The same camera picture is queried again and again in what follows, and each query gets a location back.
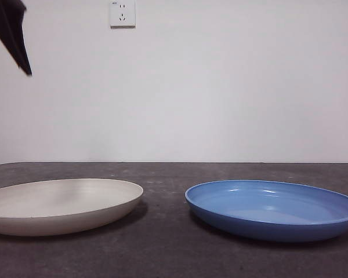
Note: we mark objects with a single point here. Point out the blue round plate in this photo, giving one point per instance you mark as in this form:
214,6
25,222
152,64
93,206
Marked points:
264,228

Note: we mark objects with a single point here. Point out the white wall socket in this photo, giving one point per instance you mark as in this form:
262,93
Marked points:
122,17

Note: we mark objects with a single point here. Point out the white round plate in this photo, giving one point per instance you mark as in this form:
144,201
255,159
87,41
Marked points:
61,202

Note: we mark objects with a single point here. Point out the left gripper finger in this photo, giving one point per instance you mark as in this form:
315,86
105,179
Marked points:
10,26

